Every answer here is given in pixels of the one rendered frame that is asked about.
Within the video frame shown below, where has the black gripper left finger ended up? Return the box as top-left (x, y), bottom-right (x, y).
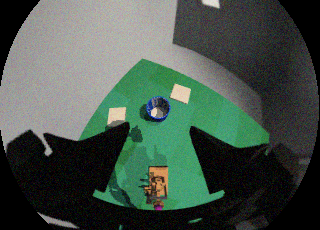
top-left (43, 122), bottom-right (131, 193)

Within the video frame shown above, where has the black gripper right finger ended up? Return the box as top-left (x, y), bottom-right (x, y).
top-left (189, 126), bottom-right (269, 194)

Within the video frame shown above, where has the blue mug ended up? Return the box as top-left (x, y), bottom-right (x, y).
top-left (147, 97), bottom-right (171, 122)

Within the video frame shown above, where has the dark purple ball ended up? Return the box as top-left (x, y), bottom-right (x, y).
top-left (153, 205), bottom-right (163, 210)

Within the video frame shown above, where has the beige flat square tile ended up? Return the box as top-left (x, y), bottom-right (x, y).
top-left (169, 83), bottom-right (191, 105)
top-left (107, 107), bottom-right (127, 127)

